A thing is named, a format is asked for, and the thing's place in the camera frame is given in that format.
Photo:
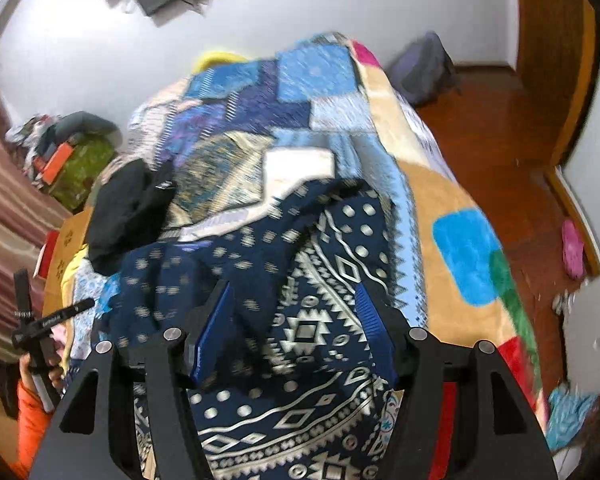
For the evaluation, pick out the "yellow printed cloth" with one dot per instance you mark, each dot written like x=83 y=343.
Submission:
x=74 y=275

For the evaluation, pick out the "red box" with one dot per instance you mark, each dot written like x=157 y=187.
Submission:
x=45 y=257

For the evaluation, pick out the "orange box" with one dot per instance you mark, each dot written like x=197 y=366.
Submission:
x=59 y=164

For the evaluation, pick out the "striped brown curtain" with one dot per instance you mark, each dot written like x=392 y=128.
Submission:
x=10 y=230

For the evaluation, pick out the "yellow plastic object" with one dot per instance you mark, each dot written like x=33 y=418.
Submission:
x=215 y=60

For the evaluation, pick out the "blue patchwork quilt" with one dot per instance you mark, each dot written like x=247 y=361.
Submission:
x=290 y=80

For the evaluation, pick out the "white sliding wardrobe door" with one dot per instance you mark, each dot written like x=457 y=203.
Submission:
x=595 y=160

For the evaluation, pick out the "green patterned bag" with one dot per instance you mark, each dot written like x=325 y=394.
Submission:
x=87 y=170

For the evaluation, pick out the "small wooden table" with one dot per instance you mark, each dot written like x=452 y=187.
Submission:
x=67 y=245

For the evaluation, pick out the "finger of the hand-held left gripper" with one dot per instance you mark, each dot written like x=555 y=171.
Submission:
x=62 y=316

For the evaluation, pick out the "white appliance with stickers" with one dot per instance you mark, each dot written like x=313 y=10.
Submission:
x=595 y=325

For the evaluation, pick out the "navy patterned hoodie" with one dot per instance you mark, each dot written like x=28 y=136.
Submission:
x=320 y=270

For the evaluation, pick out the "person's left forearm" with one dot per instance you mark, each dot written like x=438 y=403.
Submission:
x=30 y=425

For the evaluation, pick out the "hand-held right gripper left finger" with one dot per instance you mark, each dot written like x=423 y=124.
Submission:
x=207 y=340

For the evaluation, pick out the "person's left hand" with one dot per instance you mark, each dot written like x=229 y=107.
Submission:
x=55 y=372

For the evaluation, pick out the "black garment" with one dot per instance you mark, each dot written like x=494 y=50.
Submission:
x=125 y=210

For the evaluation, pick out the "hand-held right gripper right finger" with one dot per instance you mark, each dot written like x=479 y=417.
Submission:
x=372 y=317

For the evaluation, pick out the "wooden door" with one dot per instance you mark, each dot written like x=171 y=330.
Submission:
x=550 y=60

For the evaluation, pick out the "pink slipper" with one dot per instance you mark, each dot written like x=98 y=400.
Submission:
x=573 y=250

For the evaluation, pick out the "multicolour fleece blanket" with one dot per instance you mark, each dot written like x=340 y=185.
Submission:
x=460 y=250

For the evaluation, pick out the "grey backpack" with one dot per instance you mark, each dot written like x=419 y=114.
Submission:
x=422 y=67

